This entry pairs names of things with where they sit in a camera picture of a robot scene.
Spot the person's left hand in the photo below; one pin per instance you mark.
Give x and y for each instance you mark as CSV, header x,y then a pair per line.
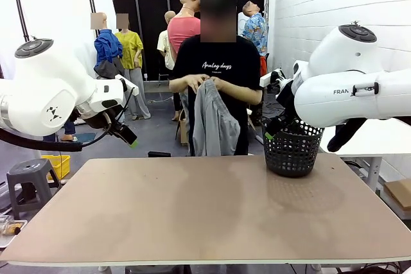
x,y
218,84

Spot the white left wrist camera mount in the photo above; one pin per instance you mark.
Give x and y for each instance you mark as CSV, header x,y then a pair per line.
x,y
126,84

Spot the mannequin in yellow shirt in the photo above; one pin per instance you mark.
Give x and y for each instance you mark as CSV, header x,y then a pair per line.
x,y
128,49

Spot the grey plastic stool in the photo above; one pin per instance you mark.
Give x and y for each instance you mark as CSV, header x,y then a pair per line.
x,y
29,174

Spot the brown paper bag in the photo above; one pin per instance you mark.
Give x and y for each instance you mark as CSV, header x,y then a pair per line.
x,y
183,129

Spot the person's right hand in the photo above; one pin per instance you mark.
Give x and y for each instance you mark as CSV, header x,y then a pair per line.
x,y
194,83

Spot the bald mannequin in cream shirt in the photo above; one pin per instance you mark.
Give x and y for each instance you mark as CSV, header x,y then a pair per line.
x,y
163,46

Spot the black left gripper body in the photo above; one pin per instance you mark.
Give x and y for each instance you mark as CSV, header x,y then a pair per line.
x,y
98,119

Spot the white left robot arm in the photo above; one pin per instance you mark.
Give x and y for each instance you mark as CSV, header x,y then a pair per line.
x,y
48,88

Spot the black tripod stand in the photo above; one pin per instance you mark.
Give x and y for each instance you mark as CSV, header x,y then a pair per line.
x,y
33,38

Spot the black partition wall panels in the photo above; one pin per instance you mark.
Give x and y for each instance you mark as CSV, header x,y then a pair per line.
x,y
151,14

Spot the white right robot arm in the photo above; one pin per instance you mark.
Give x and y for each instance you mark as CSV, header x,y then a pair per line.
x,y
353,100

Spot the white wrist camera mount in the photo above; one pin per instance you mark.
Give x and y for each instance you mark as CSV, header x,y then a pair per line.
x,y
126,84
266,79

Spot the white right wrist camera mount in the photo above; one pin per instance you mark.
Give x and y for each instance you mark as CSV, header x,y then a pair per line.
x,y
266,79

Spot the white side table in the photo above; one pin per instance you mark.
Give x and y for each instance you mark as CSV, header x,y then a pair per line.
x,y
369,139

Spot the person's right forearm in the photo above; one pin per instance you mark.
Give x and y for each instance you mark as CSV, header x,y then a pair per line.
x,y
178,85

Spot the mannequin in pink top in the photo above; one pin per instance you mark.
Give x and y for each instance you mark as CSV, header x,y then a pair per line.
x,y
183,30

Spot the blue floor mat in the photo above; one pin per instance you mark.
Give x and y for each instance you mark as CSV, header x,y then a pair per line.
x,y
86,137

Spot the person's left forearm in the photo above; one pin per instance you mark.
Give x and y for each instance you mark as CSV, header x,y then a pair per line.
x,y
241,91

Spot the small flat black device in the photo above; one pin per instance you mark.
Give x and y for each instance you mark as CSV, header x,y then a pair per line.
x,y
159,154

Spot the mannequin in blue shirt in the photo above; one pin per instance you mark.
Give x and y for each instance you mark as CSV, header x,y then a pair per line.
x,y
107,46

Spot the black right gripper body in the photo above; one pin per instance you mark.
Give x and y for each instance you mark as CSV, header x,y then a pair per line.
x,y
287,97

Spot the grey training pants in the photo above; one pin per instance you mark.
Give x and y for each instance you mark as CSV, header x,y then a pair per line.
x,y
215,120

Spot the yellow plastic crate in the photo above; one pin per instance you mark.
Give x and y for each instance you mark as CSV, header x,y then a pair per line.
x,y
61,165

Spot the brown cardboard box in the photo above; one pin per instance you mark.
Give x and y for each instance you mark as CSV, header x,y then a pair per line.
x,y
399,195

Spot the clear tray with small items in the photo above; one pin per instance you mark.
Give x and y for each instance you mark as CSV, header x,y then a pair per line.
x,y
11,230

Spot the white backdrop screen black frame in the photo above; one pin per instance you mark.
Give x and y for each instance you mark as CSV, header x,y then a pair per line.
x,y
57,7
101,4

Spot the black perforated plastic basket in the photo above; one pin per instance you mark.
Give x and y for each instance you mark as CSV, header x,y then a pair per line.
x,y
292,152

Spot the person in black t-shirt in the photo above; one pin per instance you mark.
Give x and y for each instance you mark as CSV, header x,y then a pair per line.
x,y
224,59

